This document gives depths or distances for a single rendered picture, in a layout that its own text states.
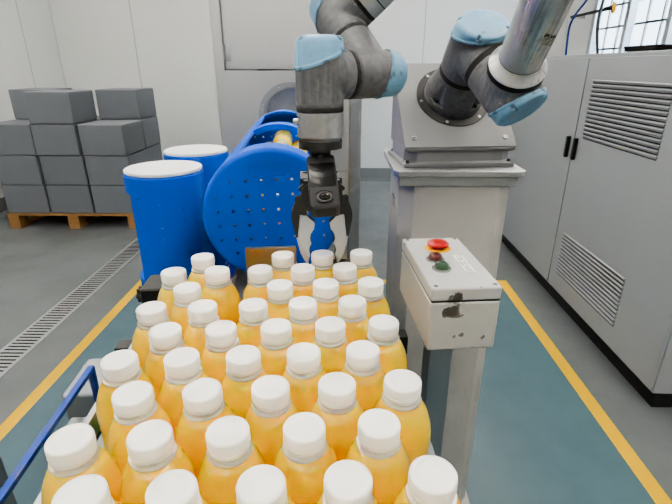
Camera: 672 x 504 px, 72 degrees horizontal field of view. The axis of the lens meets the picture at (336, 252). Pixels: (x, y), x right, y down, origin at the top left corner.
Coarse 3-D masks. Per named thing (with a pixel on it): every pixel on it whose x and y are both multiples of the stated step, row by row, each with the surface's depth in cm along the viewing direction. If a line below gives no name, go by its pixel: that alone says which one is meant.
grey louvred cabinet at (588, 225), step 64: (576, 64) 261; (640, 64) 204; (512, 128) 360; (576, 128) 261; (640, 128) 204; (512, 192) 359; (576, 192) 260; (640, 192) 204; (576, 256) 258; (640, 256) 204; (576, 320) 267; (640, 320) 203; (640, 384) 209
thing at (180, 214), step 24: (144, 192) 160; (168, 192) 161; (192, 192) 167; (144, 216) 164; (168, 216) 164; (192, 216) 169; (144, 240) 168; (168, 240) 167; (192, 240) 172; (144, 264) 173; (168, 264) 171
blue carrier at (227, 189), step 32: (256, 128) 129; (288, 128) 129; (256, 160) 91; (288, 160) 92; (224, 192) 93; (256, 192) 94; (288, 192) 94; (224, 224) 96; (256, 224) 96; (288, 224) 97; (320, 224) 97; (224, 256) 98
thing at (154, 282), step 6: (150, 276) 90; (156, 276) 90; (150, 282) 88; (156, 282) 88; (138, 288) 87; (144, 288) 85; (150, 288) 85; (156, 288) 85; (138, 294) 86; (144, 294) 85; (150, 294) 85; (156, 294) 85; (138, 300) 87; (144, 300) 85; (150, 300) 86; (156, 300) 86
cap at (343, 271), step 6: (336, 264) 75; (342, 264) 76; (348, 264) 76; (354, 264) 76; (336, 270) 74; (342, 270) 73; (348, 270) 73; (354, 270) 74; (336, 276) 74; (342, 276) 73; (348, 276) 73; (354, 276) 74
